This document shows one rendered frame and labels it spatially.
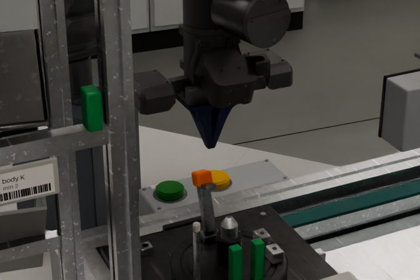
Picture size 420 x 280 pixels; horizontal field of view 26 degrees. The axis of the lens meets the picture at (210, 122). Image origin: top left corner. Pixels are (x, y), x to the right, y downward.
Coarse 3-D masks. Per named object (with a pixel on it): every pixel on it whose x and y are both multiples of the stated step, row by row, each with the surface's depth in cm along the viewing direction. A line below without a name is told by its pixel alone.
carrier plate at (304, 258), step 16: (256, 208) 122; (272, 208) 122; (192, 224) 118; (240, 224) 118; (256, 224) 118; (272, 224) 118; (288, 224) 118; (144, 240) 115; (160, 240) 115; (176, 240) 115; (272, 240) 115; (288, 240) 115; (304, 240) 115; (144, 256) 112; (160, 256) 112; (288, 256) 112; (304, 256) 112; (320, 256) 112; (144, 272) 109; (160, 272) 109; (288, 272) 109; (304, 272) 109; (320, 272) 109; (336, 272) 109
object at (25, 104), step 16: (0, 32) 68; (16, 32) 69; (32, 32) 69; (0, 48) 68; (16, 48) 69; (32, 48) 69; (0, 64) 68; (16, 64) 69; (32, 64) 69; (0, 80) 68; (16, 80) 69; (32, 80) 69; (0, 96) 68; (16, 96) 69; (32, 96) 69; (0, 112) 68; (16, 112) 69; (32, 112) 69; (0, 128) 68; (16, 128) 69
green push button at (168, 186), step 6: (156, 186) 127; (162, 186) 126; (168, 186) 126; (174, 186) 126; (180, 186) 126; (156, 192) 126; (162, 192) 125; (168, 192) 125; (174, 192) 125; (180, 192) 125; (162, 198) 125; (168, 198) 125; (174, 198) 125
